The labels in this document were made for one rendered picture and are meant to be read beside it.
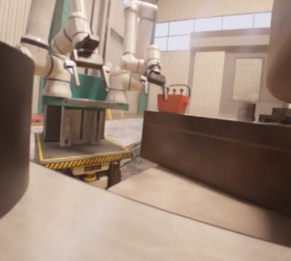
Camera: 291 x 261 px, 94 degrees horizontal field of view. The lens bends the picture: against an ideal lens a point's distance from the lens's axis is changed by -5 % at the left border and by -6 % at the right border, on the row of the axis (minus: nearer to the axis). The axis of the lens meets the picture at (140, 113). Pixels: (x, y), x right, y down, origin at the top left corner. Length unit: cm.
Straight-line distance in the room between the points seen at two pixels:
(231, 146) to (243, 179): 16
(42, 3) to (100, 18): 63
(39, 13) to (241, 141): 126
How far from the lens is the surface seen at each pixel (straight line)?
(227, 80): 404
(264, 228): 78
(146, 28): 138
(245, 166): 87
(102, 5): 167
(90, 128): 143
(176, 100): 98
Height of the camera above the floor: 71
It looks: 3 degrees down
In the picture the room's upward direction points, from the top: 6 degrees clockwise
